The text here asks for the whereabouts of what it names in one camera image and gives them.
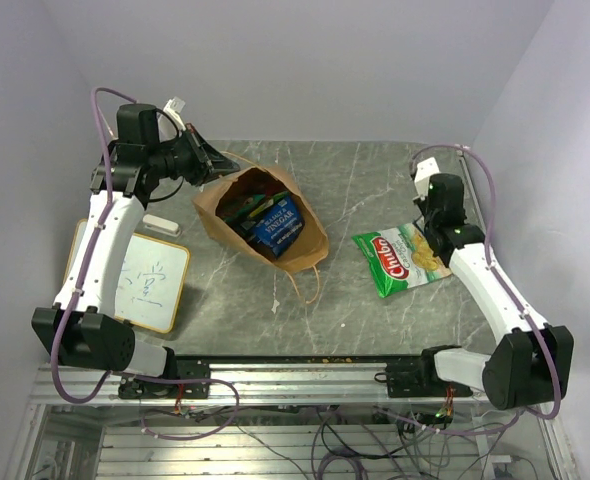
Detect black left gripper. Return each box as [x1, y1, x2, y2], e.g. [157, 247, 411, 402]
[149, 123, 241, 187]

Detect green Chuba chips bag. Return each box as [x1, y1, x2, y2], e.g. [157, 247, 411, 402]
[352, 223, 452, 298]

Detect green Fox's candy bag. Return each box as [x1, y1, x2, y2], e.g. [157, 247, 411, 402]
[218, 190, 288, 225]

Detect blue Burts chips bag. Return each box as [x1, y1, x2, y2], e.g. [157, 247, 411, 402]
[250, 195, 304, 258]

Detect brown paper bag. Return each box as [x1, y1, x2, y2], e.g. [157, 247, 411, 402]
[192, 153, 329, 292]

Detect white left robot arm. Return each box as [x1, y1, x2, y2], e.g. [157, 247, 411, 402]
[31, 100, 239, 397]

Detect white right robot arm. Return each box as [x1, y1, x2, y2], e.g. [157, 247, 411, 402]
[367, 170, 574, 410]

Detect white eraser block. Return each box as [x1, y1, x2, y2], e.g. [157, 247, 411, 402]
[142, 214, 181, 237]

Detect yellow framed whiteboard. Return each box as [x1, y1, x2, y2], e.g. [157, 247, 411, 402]
[55, 220, 191, 334]

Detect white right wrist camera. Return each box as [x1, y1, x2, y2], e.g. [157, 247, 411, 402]
[414, 157, 440, 200]

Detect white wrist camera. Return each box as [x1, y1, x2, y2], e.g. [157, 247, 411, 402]
[414, 157, 440, 200]
[163, 97, 186, 131]

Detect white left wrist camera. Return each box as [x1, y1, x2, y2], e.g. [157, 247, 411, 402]
[163, 97, 186, 131]

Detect aluminium rail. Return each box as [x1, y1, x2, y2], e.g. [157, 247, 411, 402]
[29, 362, 491, 406]

